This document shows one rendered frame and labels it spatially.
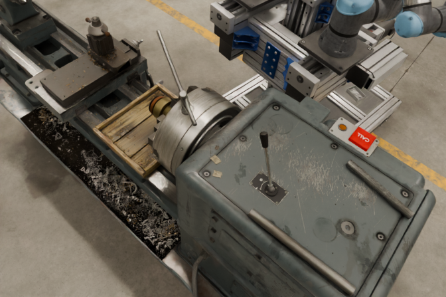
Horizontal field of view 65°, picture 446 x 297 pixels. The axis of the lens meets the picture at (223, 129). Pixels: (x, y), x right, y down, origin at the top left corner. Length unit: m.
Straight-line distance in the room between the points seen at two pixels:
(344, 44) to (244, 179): 0.74
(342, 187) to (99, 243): 1.59
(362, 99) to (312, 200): 1.89
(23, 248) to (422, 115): 2.95
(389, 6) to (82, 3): 2.95
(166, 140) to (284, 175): 0.37
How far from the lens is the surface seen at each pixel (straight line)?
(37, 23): 2.00
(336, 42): 1.44
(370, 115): 2.66
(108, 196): 1.70
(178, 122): 1.07
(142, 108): 1.55
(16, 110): 2.18
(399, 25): 1.19
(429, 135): 3.11
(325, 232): 0.92
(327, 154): 1.03
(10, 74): 2.34
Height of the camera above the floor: 2.06
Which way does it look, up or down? 53 degrees down
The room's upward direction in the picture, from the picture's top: 7 degrees clockwise
